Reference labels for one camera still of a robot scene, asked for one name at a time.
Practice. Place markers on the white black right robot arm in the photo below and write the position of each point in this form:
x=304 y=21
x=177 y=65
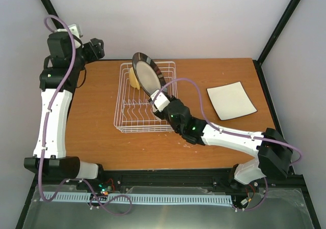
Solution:
x=271 y=156

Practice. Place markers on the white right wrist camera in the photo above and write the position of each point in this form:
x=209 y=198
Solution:
x=160 y=102

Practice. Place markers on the white square plate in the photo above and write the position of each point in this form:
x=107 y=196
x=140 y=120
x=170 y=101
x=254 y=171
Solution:
x=231 y=101

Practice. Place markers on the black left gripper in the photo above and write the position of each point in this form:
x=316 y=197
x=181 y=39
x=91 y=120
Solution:
x=96 y=52

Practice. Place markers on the light blue cable duct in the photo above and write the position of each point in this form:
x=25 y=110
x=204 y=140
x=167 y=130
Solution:
x=146 y=199

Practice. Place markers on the black right corner post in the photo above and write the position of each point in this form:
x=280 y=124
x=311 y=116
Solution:
x=288 y=12

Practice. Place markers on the small electronics board with leds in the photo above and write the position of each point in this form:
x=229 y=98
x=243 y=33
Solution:
x=107 y=187

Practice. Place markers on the black corner post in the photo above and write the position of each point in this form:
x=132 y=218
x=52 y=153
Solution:
x=288 y=12
x=48 y=2

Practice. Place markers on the black aluminium frame rail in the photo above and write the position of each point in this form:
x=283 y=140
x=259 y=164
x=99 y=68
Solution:
x=215 y=180

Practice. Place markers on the black left corner post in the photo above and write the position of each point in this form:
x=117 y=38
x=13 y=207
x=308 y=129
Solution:
x=48 y=2

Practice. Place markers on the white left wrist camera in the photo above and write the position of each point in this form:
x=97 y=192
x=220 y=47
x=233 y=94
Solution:
x=74 y=28

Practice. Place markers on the yellow ceramic mug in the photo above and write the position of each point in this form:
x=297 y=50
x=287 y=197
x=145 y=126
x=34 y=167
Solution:
x=133 y=79

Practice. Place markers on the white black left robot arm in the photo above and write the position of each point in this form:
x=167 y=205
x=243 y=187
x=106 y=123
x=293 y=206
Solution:
x=58 y=82

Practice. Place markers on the white wire dish rack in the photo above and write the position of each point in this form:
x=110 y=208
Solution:
x=133 y=112

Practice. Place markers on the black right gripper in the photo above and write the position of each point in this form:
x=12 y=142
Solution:
x=157 y=114

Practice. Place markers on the black rimmed cream plate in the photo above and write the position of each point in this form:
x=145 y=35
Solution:
x=147 y=72

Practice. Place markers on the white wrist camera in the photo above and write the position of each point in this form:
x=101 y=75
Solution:
x=160 y=102
x=74 y=28

